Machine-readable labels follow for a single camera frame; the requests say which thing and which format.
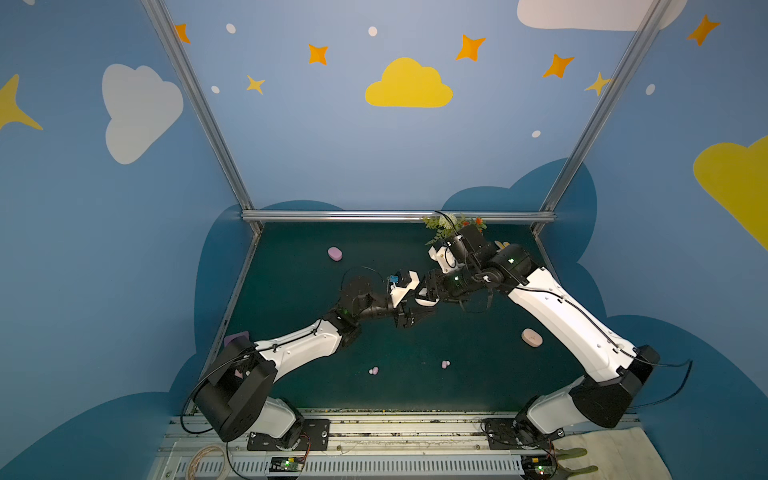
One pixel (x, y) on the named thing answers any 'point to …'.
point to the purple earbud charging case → (335, 253)
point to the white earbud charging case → (424, 298)
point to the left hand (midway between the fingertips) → (433, 300)
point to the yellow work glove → (501, 246)
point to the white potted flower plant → (447, 226)
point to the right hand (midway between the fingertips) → (426, 292)
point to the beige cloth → (619, 454)
